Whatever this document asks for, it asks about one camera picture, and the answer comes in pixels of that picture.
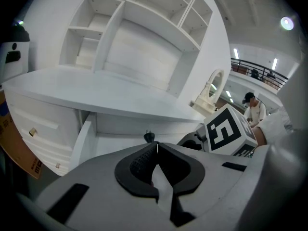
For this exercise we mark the round ceiling light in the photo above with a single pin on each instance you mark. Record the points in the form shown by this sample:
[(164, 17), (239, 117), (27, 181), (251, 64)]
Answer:
[(287, 23)]

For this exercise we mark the white desk with drawers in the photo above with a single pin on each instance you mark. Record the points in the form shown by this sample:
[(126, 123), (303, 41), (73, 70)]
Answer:
[(108, 90)]

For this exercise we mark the white drawer front with knob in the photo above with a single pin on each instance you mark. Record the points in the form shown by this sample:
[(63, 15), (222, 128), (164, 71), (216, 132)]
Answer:
[(48, 119), (48, 155)]

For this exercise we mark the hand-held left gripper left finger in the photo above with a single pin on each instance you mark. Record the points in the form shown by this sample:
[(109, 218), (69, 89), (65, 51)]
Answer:
[(134, 174)]

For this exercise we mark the black balcony railing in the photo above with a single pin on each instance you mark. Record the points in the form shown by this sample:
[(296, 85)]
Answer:
[(262, 68)]

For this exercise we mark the ceiling tube light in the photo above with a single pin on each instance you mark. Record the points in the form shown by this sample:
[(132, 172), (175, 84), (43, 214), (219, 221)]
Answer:
[(274, 64), (236, 53)]

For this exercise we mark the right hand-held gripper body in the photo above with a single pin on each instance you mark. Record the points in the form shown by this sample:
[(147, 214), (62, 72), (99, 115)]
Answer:
[(223, 131)]

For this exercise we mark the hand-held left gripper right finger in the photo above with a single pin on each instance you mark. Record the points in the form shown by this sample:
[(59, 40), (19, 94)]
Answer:
[(183, 174)]

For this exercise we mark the brown cardboard box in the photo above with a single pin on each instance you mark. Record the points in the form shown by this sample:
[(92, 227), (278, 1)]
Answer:
[(16, 143)]

